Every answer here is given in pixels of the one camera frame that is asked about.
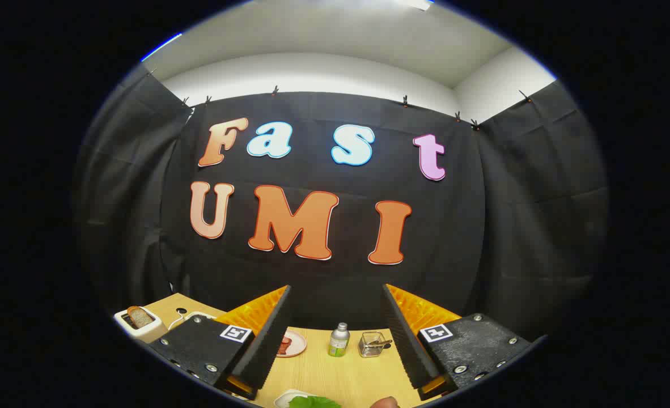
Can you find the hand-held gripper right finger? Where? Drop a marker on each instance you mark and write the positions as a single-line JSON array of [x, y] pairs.
[[408, 345]]

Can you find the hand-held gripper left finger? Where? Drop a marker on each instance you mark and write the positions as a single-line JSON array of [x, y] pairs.
[[270, 345]]

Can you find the green lettuce leaf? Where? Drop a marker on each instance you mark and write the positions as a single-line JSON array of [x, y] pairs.
[[312, 403]]

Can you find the toasted bread slice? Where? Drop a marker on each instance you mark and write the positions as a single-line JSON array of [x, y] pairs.
[[140, 317]]

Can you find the brown meat slab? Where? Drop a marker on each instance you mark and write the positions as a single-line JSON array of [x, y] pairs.
[[284, 345]]

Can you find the pink round plate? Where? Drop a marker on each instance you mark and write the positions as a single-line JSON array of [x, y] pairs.
[[296, 343]]

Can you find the white oblong plate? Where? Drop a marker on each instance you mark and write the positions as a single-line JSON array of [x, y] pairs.
[[283, 399]]

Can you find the silver green-label bottle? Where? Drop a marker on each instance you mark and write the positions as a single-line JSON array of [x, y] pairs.
[[339, 340]]

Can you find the white divided bean dish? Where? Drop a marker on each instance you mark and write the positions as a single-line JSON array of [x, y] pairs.
[[202, 314]]

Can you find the white toaster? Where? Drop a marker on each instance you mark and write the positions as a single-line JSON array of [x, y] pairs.
[[142, 334]]

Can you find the row of black cloth clips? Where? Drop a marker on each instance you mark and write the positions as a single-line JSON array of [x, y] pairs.
[[275, 90]]

